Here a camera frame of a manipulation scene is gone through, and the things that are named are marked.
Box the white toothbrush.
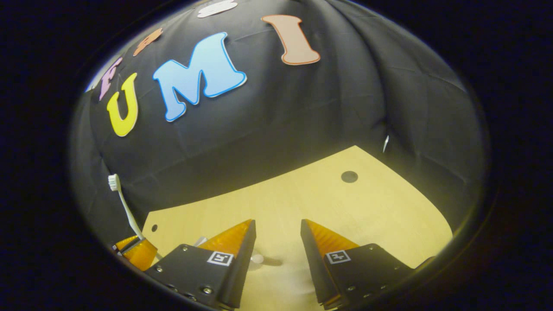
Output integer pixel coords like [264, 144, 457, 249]
[108, 174, 145, 240]

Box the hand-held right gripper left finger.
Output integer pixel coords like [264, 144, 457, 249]
[145, 219, 257, 311]

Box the wooden desktop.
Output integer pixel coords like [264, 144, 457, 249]
[142, 145, 453, 311]

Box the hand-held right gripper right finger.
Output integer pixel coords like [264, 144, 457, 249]
[300, 219, 435, 309]

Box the white cup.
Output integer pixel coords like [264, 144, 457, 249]
[194, 235, 265, 270]

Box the black backdrop cloth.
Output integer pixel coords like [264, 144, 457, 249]
[69, 0, 486, 242]

